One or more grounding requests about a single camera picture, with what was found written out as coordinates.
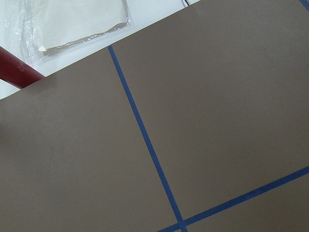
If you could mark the clear plastic bag with paper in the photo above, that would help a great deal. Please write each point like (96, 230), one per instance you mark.
(34, 29)

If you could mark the dark red tube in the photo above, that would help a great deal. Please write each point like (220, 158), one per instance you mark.
(16, 72)

